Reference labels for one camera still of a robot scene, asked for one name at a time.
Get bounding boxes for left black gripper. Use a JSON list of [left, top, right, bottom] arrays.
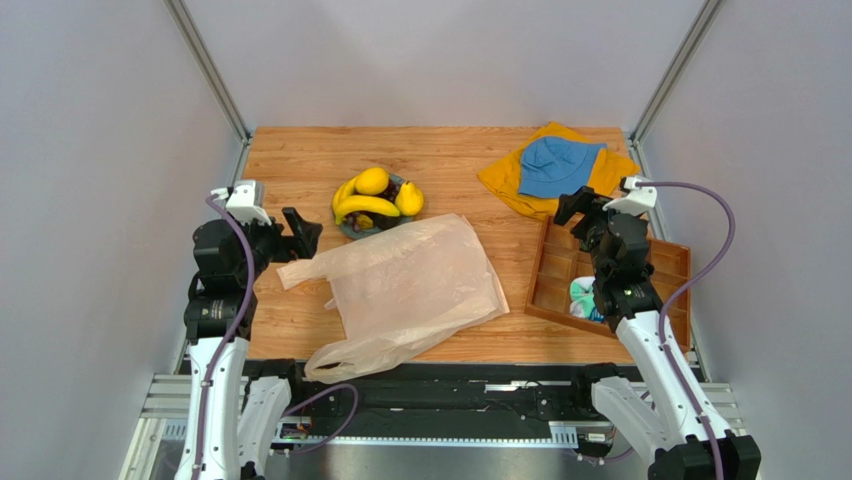
[[224, 207, 321, 286]]

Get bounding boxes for yellow banana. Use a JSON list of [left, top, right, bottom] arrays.
[[333, 195, 402, 225], [332, 176, 357, 213]]

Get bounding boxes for yellow lemon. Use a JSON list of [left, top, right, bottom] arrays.
[[354, 167, 391, 196]]

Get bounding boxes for translucent plastic bag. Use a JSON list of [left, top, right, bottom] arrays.
[[278, 214, 510, 384]]

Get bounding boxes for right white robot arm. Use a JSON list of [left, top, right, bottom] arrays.
[[553, 177, 762, 479]]

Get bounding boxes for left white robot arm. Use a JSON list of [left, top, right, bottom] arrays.
[[175, 208, 323, 479]]

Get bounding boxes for blue bucket hat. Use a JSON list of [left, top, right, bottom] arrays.
[[518, 136, 606, 199]]

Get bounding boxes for brown wooden divided tray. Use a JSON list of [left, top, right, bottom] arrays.
[[524, 215, 692, 339]]

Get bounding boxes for grey-blue fruit plate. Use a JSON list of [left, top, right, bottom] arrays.
[[335, 173, 417, 240]]

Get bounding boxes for dark purple grapes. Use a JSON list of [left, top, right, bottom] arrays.
[[377, 181, 401, 204]]

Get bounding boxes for teal white rolled socks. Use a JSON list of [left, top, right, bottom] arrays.
[[569, 276, 604, 323]]

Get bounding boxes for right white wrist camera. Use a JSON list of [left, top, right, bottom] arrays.
[[603, 176, 658, 217]]

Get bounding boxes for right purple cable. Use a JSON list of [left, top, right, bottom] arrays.
[[635, 180, 737, 480]]

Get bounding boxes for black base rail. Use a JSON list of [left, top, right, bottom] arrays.
[[273, 363, 622, 457]]

